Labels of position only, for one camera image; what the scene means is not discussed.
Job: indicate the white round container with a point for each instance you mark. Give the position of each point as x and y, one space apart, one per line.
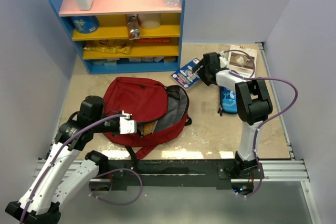
149 21

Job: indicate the blue cartoon book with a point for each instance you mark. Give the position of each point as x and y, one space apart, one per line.
185 76

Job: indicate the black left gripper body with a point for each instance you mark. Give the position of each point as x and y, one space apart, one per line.
106 125

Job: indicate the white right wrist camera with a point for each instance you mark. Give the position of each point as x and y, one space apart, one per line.
223 59

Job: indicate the red backpack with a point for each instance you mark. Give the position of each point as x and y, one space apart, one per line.
148 100

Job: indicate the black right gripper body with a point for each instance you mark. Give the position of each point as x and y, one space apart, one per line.
203 77

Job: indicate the orange treehouse book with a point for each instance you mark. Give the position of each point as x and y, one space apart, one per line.
147 128

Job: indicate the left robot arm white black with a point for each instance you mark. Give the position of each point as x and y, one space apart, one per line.
42 201

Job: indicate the blue dinosaur pencil case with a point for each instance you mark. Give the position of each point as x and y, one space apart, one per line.
227 101

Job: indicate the red flat box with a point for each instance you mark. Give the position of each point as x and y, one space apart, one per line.
154 40

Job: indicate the silver snack packet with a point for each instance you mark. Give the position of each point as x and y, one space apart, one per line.
133 26

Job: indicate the blue snack can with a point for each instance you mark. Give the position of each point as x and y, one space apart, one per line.
85 24

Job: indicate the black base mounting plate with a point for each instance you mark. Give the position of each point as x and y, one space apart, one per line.
173 173

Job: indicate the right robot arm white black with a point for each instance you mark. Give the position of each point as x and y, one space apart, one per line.
253 107

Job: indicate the yellow chips bag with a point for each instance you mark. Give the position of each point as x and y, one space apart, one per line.
110 46

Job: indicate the white coffee cover book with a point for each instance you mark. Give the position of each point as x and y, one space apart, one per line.
242 60

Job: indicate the blue shelf unit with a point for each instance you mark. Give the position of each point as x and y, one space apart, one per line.
143 57

